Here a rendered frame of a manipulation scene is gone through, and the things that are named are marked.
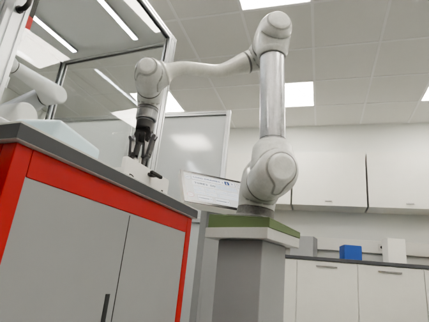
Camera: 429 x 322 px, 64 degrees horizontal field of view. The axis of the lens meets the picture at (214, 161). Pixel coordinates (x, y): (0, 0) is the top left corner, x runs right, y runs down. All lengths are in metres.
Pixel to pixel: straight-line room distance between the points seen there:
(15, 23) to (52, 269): 0.97
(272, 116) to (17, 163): 0.97
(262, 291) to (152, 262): 0.55
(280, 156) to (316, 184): 3.39
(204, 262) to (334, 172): 2.89
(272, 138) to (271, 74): 0.28
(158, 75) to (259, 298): 0.88
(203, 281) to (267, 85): 1.18
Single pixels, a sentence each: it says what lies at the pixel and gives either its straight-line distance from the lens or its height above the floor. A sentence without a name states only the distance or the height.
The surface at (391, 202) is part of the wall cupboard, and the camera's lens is 4.60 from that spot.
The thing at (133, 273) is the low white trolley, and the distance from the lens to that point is 0.81.
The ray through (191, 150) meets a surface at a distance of 3.20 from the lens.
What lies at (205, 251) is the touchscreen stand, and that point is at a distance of 2.08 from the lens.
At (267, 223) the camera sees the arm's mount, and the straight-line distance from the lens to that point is 1.28.
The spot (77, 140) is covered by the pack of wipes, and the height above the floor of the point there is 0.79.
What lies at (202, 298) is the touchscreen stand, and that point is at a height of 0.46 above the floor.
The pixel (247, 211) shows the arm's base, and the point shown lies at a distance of 1.40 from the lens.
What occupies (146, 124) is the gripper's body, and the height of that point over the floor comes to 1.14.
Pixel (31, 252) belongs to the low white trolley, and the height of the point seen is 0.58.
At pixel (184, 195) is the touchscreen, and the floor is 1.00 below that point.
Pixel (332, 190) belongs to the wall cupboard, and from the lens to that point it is 4.57.
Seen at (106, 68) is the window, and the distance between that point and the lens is 1.74.
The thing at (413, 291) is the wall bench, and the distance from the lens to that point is 4.16.
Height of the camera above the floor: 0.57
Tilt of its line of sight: 19 degrees up
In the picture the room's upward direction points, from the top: 6 degrees clockwise
